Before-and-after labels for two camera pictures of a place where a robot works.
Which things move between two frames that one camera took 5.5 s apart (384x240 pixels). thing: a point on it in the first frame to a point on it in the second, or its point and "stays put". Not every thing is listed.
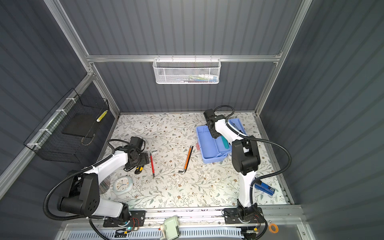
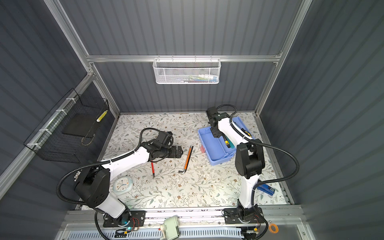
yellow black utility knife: [138, 169] to [227, 143]
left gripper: [145, 159] to [174, 154]
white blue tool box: [212, 148] stays put
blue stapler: [264, 187] stays put
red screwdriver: [152, 164] stays put
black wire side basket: [68, 132] stays put
